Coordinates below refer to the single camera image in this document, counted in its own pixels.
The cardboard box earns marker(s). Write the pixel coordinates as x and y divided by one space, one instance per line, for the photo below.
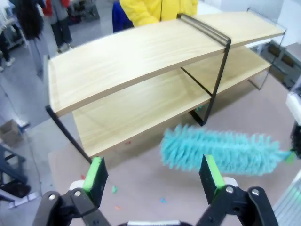
10 133

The aluminium frame rail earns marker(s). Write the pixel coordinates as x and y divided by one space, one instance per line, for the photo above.
290 202

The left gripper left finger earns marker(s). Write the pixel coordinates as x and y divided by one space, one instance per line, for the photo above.
94 186

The person in blue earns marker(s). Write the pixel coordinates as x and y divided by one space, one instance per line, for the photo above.
121 18

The person in red top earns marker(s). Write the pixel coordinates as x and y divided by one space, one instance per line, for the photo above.
47 7

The person in yellow jacket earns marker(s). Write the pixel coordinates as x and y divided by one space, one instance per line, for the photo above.
145 11

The person with long black hair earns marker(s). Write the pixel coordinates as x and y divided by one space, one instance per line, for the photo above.
30 18

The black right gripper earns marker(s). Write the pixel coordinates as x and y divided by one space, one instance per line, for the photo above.
296 136

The light green paper scrap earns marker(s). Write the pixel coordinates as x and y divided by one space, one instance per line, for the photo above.
114 189

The teal chenille duster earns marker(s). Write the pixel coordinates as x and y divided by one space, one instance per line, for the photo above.
211 150

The black bag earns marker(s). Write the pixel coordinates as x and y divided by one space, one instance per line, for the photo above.
16 189

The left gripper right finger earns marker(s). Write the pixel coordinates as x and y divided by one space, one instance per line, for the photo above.
218 195

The wooden two-tier shelf black frame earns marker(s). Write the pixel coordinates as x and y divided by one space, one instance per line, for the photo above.
117 66
247 26

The person in dark jacket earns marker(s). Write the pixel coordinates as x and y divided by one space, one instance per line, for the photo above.
62 23

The teal paper scrap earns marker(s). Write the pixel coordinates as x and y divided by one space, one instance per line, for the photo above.
163 200

